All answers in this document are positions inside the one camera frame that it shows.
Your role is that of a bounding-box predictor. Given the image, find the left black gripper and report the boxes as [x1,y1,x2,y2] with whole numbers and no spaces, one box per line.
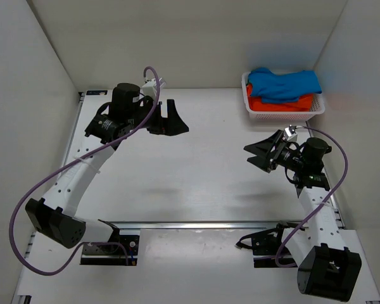
[132,94,192,131]

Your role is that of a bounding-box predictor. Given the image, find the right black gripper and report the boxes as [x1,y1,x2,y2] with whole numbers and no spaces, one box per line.
[243,130,305,174]

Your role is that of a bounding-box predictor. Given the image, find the blue t shirt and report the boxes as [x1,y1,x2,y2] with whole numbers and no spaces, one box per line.
[248,68,322,104]

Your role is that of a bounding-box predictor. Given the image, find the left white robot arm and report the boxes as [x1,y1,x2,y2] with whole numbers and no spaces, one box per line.
[25,79,189,252]

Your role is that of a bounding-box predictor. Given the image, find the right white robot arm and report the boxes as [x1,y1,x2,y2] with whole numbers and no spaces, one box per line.
[236,126,362,302]

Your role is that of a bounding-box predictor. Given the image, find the orange t shirt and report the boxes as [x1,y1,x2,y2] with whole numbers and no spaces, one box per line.
[246,84,314,112]

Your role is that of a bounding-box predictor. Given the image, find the white plastic basket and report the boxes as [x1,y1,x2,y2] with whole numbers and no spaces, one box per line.
[241,71,326,122]

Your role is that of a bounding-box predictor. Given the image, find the dark label sticker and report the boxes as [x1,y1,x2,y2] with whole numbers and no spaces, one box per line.
[85,90,108,96]

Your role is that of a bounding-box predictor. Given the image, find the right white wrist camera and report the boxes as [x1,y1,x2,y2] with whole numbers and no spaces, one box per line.
[284,125,298,142]

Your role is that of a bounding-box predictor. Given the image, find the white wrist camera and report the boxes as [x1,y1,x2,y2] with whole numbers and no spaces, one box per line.
[142,78,166,100]
[284,125,298,142]

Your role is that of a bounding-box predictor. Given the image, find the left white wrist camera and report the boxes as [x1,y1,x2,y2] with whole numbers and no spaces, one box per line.
[142,78,166,100]

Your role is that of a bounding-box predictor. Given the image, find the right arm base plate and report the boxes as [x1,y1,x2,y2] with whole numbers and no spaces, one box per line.
[236,222,319,271]

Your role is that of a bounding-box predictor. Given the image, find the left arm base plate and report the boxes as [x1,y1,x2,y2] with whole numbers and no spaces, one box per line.
[80,230,140,267]

